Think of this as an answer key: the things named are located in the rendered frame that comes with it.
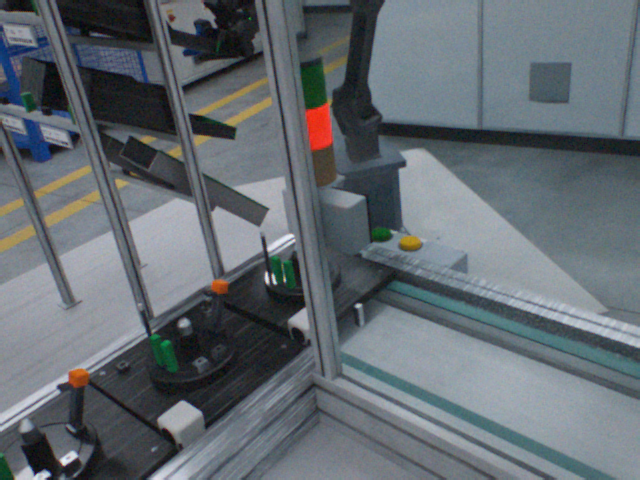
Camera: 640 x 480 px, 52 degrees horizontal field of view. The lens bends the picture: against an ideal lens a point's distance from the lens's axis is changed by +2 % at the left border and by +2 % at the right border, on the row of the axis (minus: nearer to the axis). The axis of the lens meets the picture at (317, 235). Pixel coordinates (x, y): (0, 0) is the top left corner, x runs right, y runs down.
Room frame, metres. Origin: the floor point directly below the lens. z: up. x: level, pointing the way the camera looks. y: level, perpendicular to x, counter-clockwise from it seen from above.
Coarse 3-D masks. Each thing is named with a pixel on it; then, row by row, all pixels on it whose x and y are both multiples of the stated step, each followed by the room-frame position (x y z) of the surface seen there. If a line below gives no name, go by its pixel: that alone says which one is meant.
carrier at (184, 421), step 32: (192, 320) 0.91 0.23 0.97; (224, 320) 0.90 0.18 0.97; (128, 352) 0.85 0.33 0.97; (160, 352) 0.78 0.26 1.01; (192, 352) 0.79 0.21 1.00; (224, 352) 0.78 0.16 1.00; (256, 352) 0.80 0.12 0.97; (288, 352) 0.79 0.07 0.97; (96, 384) 0.78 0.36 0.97; (128, 384) 0.77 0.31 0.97; (160, 384) 0.75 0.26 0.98; (192, 384) 0.74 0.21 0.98; (224, 384) 0.74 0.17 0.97; (256, 384) 0.73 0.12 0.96; (160, 416) 0.67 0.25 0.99; (192, 416) 0.66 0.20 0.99
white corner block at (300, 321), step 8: (304, 312) 0.86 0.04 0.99; (288, 320) 0.85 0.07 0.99; (296, 320) 0.84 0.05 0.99; (304, 320) 0.84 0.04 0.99; (296, 328) 0.83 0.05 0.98; (304, 328) 0.82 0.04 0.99; (296, 336) 0.83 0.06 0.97; (304, 336) 0.82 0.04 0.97; (304, 344) 0.82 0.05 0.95; (312, 344) 0.82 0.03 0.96
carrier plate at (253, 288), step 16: (272, 256) 1.09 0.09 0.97; (288, 256) 1.08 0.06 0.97; (256, 272) 1.04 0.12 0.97; (240, 288) 0.99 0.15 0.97; (256, 288) 0.98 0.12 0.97; (224, 304) 0.96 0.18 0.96; (240, 304) 0.94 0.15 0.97; (256, 304) 0.93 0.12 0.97; (272, 304) 0.93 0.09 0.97; (288, 304) 0.92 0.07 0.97; (304, 304) 0.91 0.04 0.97; (256, 320) 0.90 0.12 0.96; (272, 320) 0.88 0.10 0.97; (288, 336) 0.85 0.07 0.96
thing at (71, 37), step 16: (0, 16) 1.08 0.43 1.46; (16, 16) 1.04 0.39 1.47; (32, 16) 1.00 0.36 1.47; (128, 48) 1.16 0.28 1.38; (144, 48) 1.13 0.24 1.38; (16, 112) 1.13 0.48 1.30; (32, 112) 1.09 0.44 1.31; (64, 128) 1.02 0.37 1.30; (128, 128) 1.22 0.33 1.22; (144, 128) 1.18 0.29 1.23
